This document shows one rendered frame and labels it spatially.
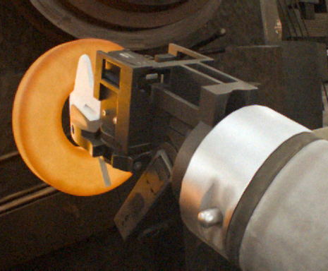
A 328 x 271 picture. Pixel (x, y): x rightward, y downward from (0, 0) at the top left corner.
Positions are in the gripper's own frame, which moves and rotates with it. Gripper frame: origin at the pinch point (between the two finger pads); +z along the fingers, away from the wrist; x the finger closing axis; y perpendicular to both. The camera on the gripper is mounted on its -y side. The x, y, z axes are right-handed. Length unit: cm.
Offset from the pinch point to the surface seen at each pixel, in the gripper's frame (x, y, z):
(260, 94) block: -45.0, -10.6, 14.6
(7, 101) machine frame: 1.5, -9.1, 25.9
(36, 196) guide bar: 1.4, -19.1, 12.9
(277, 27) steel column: -376, -54, 266
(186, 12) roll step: -27.1, 5.1, 18.2
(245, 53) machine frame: -53, -6, 27
